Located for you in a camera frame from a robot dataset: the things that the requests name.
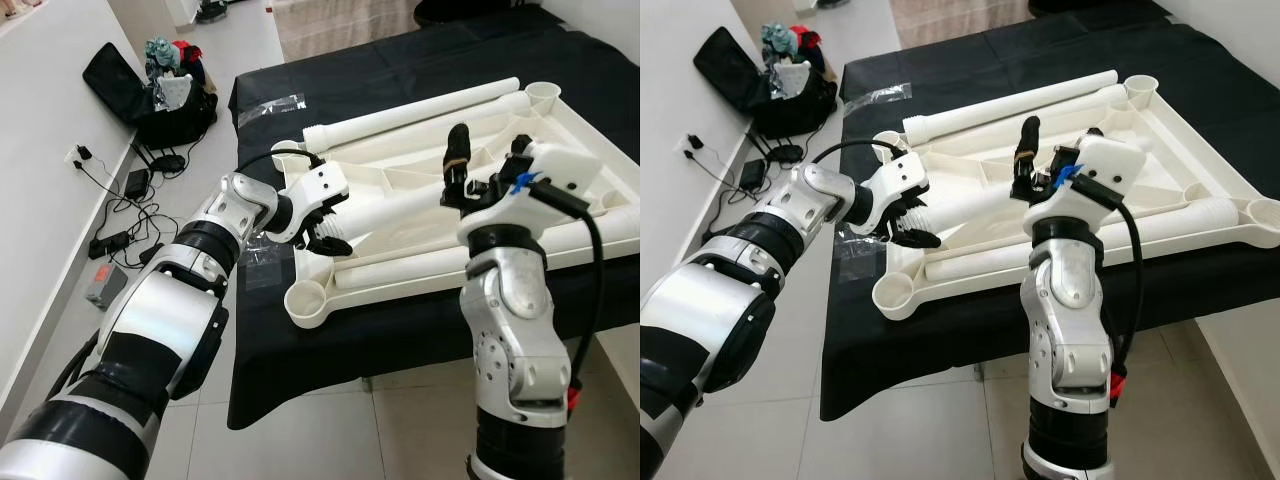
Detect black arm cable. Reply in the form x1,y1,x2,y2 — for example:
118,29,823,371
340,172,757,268
235,148,326,186
1075,172,1146,386
805,140,906,171
525,178,607,396

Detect beige woven cloth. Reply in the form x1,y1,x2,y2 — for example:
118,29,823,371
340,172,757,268
890,0,1031,49
272,0,421,61

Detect white plastic bag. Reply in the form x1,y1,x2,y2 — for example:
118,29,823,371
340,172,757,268
155,75,193,111
770,60,811,101

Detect clear tape patch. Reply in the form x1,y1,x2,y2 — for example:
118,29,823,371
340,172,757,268
240,235,296,291
830,225,886,286

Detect clear tape strip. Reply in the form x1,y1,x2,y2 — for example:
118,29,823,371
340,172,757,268
840,82,913,116
237,93,308,126

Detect black router with antennas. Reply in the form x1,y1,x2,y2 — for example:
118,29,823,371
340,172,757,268
748,125,804,164
130,140,188,176

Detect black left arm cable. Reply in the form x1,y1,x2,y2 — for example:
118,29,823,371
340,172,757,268
235,148,326,186
805,140,906,171

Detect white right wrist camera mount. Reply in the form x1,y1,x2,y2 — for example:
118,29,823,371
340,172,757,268
1045,132,1148,221
488,140,607,216

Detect black floor cable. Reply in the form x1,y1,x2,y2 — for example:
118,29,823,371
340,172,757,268
690,145,771,261
75,150,166,271

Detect black open bag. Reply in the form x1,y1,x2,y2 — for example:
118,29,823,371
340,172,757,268
693,27,839,139
82,42,219,151

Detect white plastic table top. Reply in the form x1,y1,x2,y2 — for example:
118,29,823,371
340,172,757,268
268,80,641,331
870,75,1280,321

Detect grey box red label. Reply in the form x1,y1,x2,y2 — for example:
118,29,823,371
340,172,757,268
85,263,129,309

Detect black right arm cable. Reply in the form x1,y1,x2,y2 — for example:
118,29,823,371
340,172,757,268
525,178,607,396
1075,172,1146,386

